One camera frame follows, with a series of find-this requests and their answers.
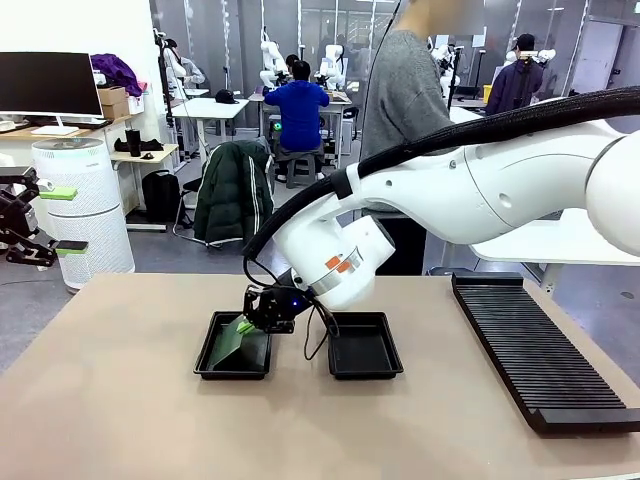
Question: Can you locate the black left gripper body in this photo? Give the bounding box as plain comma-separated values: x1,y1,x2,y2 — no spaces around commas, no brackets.
0,195,37,247

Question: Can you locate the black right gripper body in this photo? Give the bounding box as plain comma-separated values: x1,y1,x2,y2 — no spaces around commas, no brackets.
253,283,307,325

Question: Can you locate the black ESD tray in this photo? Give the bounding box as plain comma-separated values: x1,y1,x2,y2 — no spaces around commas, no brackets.
193,310,274,382
326,311,406,382

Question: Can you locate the white air purifier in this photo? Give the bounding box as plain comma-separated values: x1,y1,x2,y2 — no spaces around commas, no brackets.
30,137,137,292

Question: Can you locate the light wood monitor desk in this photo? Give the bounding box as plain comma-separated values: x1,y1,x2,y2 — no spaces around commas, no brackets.
0,114,137,143

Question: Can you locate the black tumbler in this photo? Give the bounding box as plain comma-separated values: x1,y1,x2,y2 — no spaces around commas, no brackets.
124,128,144,159

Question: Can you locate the black backpack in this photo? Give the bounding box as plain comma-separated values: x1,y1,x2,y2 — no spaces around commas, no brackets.
141,169,183,224

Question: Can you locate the small cardboard box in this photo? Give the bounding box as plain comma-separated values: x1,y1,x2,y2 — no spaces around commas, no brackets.
97,85,131,122

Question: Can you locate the black cloth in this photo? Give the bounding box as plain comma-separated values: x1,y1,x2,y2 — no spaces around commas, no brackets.
113,136,166,153

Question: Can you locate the dark green striped jacket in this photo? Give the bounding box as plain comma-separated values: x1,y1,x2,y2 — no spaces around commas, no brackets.
192,139,276,250

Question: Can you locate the small light wood desk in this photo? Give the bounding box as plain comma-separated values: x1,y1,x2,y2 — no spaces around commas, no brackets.
108,143,181,234

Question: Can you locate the black computer monitor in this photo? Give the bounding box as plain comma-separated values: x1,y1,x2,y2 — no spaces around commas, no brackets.
0,51,105,137

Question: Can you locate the grey plastic stool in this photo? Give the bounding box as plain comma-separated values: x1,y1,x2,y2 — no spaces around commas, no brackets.
284,153,324,191

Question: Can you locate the purple cloth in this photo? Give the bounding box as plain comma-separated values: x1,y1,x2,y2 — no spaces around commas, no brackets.
90,52,144,98

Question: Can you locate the white standing desk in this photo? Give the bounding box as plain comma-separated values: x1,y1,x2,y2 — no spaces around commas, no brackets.
170,96,251,167

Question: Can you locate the seated person in grey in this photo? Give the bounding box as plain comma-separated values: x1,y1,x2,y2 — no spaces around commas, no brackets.
163,38,207,89

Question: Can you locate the person in blue sweater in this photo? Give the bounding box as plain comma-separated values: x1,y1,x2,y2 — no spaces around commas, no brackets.
262,59,332,184

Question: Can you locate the person in grey sweater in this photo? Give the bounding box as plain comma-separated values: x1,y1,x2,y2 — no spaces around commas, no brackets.
357,0,469,277

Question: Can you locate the black slotted board rack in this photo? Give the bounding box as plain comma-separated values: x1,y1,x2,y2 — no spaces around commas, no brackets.
450,271,640,436

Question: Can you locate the large white table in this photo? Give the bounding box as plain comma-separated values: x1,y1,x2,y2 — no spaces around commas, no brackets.
469,207,640,297

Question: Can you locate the person in dark jacket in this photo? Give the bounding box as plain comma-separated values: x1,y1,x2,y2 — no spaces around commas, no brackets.
484,33,547,117

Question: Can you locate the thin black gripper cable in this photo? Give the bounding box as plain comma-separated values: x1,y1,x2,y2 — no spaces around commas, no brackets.
301,293,342,362

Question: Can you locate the black braided cable sleeve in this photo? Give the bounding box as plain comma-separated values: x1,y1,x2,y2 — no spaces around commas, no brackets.
242,85,640,274

